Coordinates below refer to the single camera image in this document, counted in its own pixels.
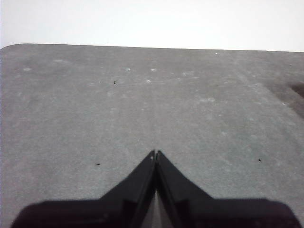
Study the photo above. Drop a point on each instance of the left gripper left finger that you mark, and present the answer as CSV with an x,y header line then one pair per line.
x,y
83,213

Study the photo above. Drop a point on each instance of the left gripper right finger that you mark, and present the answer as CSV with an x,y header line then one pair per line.
x,y
225,213

